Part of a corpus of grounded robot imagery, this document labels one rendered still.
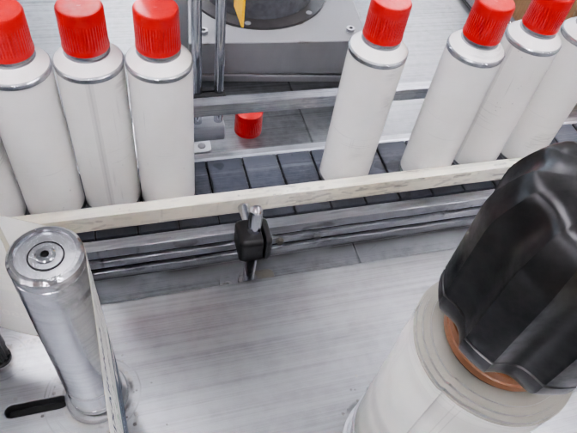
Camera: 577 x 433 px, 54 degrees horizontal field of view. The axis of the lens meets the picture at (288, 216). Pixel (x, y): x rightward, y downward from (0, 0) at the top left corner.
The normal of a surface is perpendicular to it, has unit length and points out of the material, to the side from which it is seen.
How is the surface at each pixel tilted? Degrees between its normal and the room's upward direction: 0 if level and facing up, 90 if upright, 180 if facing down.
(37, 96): 90
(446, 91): 90
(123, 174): 90
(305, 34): 2
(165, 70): 42
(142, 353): 0
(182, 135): 90
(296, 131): 0
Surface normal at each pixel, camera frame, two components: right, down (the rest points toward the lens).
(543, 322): 0.04, 0.78
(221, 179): 0.12, -0.62
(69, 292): 0.65, 0.64
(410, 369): -0.97, 0.10
